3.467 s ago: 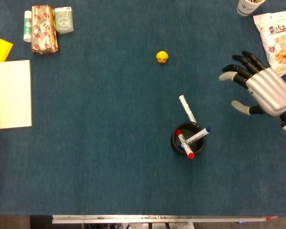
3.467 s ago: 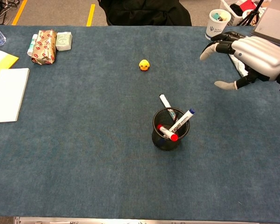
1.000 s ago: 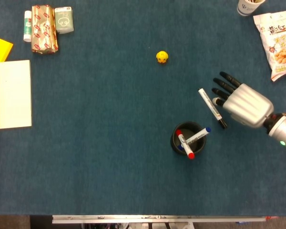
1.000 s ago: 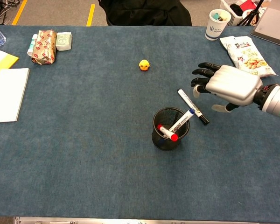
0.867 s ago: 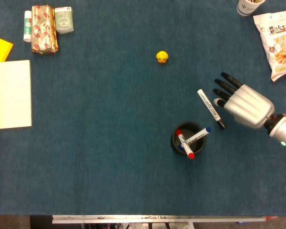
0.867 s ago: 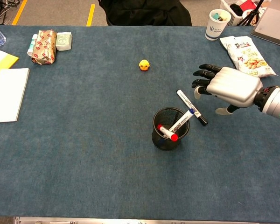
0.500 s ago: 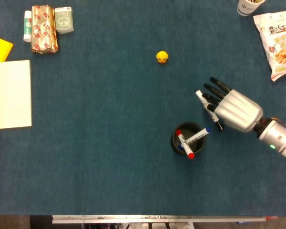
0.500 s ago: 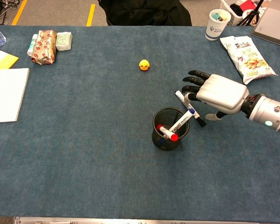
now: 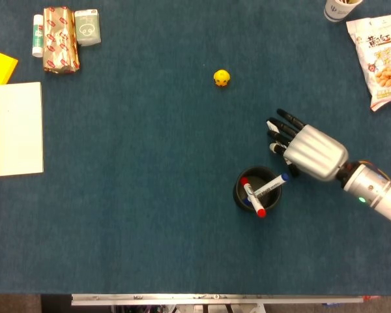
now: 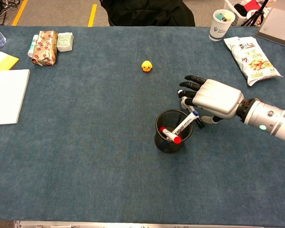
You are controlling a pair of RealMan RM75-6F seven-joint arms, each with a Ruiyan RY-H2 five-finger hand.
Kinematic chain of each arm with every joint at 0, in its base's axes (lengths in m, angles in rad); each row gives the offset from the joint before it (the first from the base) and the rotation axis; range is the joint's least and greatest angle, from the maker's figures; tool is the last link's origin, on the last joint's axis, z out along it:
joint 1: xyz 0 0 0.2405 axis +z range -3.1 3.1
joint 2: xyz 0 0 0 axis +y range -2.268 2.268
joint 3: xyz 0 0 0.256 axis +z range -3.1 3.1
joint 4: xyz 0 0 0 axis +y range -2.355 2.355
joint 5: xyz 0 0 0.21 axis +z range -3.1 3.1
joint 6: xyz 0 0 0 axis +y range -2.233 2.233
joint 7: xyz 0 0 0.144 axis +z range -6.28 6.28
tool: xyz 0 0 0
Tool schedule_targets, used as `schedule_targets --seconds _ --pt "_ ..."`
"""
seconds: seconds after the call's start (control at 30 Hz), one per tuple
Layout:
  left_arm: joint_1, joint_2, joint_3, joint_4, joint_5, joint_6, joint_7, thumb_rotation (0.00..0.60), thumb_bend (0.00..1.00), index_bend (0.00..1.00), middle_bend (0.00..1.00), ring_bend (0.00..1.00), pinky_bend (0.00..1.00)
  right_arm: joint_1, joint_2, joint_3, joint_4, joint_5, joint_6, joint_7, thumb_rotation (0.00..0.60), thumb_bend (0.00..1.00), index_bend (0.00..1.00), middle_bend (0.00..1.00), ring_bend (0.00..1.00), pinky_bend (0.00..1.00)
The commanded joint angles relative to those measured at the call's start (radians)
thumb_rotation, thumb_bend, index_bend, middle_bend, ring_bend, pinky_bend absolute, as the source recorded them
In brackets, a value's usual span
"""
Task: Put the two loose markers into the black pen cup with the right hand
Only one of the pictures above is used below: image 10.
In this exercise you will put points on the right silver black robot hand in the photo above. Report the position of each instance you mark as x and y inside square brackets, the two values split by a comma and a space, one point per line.
[218, 97]

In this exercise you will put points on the black cap whiteboard marker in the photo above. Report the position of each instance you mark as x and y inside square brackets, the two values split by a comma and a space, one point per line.
[200, 123]

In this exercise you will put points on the red cap whiteboard marker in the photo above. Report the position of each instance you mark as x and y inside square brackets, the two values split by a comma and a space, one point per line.
[169, 135]

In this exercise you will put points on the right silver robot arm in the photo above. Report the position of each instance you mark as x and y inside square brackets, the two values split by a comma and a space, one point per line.
[270, 118]

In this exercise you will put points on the blue cap whiteboard marker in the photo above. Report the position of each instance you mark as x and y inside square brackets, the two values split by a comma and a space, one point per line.
[186, 123]

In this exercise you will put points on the black mesh pen cup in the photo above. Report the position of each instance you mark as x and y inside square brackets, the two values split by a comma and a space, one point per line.
[173, 148]

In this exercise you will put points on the white peanut snack bag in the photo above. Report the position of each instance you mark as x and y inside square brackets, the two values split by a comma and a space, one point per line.
[254, 61]

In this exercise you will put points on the white paper cup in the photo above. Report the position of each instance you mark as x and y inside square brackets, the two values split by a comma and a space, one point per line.
[218, 29]

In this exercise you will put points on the yellow duck toy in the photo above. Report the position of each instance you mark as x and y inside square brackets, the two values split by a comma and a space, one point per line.
[147, 66]

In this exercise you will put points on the white plastic basket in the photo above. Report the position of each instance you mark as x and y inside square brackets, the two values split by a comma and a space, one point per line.
[237, 20]

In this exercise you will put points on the teal small block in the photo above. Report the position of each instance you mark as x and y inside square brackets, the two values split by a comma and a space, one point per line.
[220, 16]

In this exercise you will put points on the black tripod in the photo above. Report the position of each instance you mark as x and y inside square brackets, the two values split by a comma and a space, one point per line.
[256, 15]

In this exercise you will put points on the grey flat box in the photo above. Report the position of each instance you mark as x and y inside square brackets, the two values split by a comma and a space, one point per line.
[279, 26]

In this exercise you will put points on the red box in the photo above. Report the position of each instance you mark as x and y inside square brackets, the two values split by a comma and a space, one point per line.
[251, 4]

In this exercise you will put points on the person in dark clothing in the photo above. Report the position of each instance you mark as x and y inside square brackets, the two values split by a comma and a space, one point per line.
[147, 12]

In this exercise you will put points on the blue felt table mat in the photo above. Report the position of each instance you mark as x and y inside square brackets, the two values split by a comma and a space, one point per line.
[85, 142]

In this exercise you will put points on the green white tissue pack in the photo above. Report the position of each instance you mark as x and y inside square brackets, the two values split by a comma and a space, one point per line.
[65, 42]

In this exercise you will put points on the brown red-print wrapped package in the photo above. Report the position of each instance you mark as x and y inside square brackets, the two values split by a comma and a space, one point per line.
[44, 47]

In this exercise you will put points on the white green glue stick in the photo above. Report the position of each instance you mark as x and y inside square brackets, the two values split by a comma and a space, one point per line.
[32, 46]

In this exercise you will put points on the white notebook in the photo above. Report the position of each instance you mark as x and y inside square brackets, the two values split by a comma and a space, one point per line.
[7, 97]

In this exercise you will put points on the yellow paper sheet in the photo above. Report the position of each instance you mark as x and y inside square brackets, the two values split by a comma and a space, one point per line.
[4, 60]

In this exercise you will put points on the silver metal rail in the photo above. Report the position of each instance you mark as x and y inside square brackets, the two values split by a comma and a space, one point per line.
[133, 224]

